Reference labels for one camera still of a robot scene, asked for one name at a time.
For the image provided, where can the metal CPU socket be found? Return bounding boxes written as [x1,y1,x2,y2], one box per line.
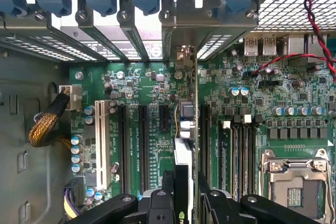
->
[258,147,333,221]

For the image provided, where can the black connector with coloured wires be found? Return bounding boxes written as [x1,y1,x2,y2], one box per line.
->
[62,176,87,221]

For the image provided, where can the metal Ethernet port block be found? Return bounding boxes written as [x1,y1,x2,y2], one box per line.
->
[287,34,329,63]

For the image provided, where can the red black twisted wire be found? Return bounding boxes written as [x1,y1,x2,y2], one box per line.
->
[250,0,336,83]

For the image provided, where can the black white label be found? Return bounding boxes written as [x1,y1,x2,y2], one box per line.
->
[80,40,163,61]

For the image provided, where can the green Dell motherboard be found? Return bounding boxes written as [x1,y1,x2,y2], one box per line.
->
[68,34,336,224]

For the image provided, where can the black RAM slot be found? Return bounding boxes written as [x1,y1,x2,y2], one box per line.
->
[241,115,251,198]
[233,115,242,201]
[217,120,234,193]
[251,115,263,196]

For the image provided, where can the open PC case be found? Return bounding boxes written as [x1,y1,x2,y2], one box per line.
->
[0,0,336,224]

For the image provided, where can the black gold braided cable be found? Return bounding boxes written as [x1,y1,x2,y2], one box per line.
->
[27,92,71,148]

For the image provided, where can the short black expansion slot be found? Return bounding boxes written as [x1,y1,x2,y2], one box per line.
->
[159,104,170,132]

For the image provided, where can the white power connector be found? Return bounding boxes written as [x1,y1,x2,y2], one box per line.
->
[59,84,82,112]

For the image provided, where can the socket locking lever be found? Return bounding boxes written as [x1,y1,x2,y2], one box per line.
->
[258,149,266,206]
[323,148,334,222]

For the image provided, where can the white PCI expansion slot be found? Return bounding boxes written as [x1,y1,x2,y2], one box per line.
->
[94,99,111,190]

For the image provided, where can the perforated metal slot cover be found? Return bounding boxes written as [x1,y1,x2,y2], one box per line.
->
[196,34,233,61]

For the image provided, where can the metal USB port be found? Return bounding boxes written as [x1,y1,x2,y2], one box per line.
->
[244,36,259,57]
[262,36,278,57]

